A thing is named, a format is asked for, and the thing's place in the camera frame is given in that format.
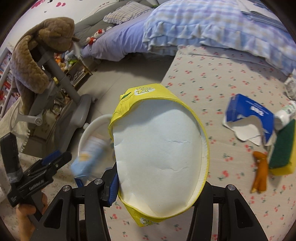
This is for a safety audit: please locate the person's left hand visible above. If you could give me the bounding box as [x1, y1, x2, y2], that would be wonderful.
[16, 192, 49, 240]

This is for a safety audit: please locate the cherry print bed sheet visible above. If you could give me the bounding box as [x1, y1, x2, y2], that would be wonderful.
[42, 44, 296, 241]

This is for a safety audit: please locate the purple bed sheet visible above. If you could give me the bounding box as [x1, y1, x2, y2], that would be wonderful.
[81, 20, 176, 61]

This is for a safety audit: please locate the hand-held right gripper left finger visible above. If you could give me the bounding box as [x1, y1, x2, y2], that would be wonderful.
[30, 162, 119, 241]

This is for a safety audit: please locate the green and yellow sponge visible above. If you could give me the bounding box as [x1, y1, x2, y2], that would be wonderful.
[268, 120, 296, 176]

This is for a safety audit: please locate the torn blue tissue box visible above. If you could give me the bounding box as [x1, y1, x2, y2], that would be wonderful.
[222, 94, 277, 146]

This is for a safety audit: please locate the pink wall sticker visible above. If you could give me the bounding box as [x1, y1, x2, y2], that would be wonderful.
[32, 0, 66, 8]

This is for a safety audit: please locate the folded striped grey cloth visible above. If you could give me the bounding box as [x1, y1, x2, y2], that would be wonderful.
[240, 10, 289, 30]

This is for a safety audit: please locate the white packet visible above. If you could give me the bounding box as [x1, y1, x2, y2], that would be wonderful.
[283, 70, 296, 99]

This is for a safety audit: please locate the grey bedding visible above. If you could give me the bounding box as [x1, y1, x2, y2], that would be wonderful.
[73, 0, 139, 40]

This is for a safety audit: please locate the red and white cat plush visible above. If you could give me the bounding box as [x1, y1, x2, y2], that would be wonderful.
[85, 28, 105, 45]

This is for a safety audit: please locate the yellow tissue box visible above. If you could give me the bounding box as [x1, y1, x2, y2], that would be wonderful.
[109, 83, 210, 229]

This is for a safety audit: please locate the bookshelf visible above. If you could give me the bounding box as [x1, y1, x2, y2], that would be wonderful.
[0, 46, 19, 112]

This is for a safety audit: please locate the fluffy blue plaid blanket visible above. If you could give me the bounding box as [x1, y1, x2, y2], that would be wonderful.
[142, 0, 296, 76]

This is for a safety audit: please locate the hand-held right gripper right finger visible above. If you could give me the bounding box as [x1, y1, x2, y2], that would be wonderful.
[186, 181, 269, 241]

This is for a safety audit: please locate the orange soft toy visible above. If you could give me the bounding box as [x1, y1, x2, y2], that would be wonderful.
[251, 151, 269, 194]

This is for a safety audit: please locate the white plastic bin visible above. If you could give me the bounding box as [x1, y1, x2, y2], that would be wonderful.
[77, 114, 116, 183]

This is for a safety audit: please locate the plaid pillow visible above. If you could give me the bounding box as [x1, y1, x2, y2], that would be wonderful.
[103, 1, 153, 25]

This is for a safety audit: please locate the white plastic tube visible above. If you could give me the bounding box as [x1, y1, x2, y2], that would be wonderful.
[274, 101, 296, 130]

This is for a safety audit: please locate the light blue carton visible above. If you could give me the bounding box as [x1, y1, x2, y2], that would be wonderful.
[70, 136, 114, 183]

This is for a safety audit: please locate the brown plush bear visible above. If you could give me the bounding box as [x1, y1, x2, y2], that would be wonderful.
[10, 17, 80, 115]

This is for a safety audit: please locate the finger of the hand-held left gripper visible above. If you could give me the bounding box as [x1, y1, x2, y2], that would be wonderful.
[43, 152, 72, 174]
[38, 150, 62, 167]

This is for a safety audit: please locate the shelf of toys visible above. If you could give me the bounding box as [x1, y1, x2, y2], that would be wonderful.
[54, 50, 93, 86]

